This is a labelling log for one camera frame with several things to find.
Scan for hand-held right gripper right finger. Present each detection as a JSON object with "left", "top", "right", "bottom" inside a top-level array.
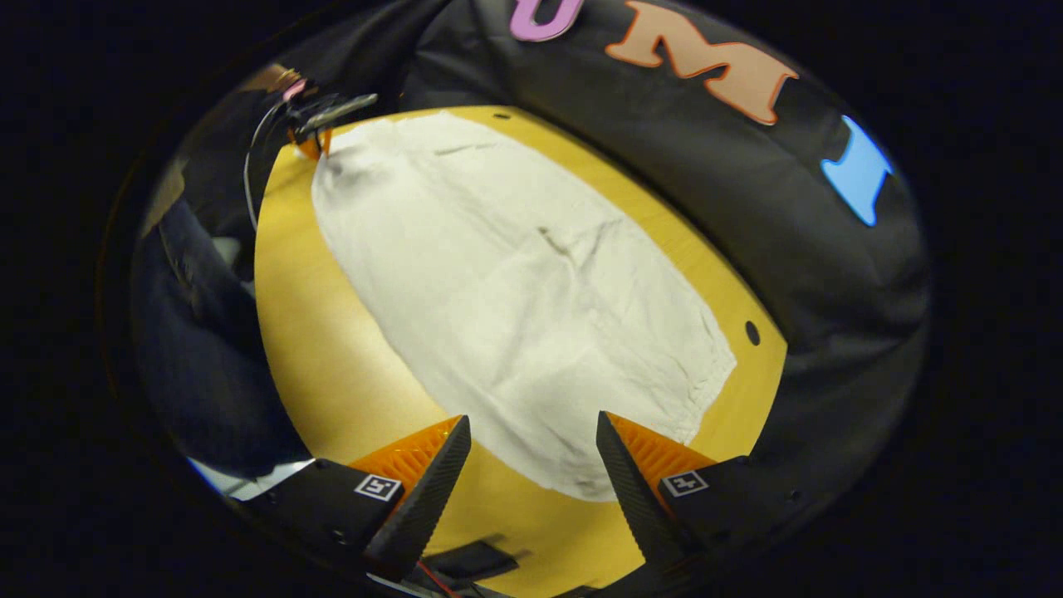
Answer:
[{"left": 596, "top": 411, "right": 813, "bottom": 576}]

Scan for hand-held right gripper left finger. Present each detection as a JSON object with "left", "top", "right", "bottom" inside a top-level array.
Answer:
[{"left": 249, "top": 415, "right": 472, "bottom": 582}]

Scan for white jeans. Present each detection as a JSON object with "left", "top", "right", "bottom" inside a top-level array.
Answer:
[{"left": 311, "top": 112, "right": 737, "bottom": 502}]

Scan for person's dark clothing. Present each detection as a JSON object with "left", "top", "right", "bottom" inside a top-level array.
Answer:
[{"left": 133, "top": 199, "right": 314, "bottom": 481}]

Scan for black backdrop cloth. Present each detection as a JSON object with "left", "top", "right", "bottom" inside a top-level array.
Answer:
[{"left": 166, "top": 0, "right": 931, "bottom": 541}]

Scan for thin dark cable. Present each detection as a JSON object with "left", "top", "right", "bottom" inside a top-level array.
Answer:
[{"left": 243, "top": 98, "right": 289, "bottom": 232}]

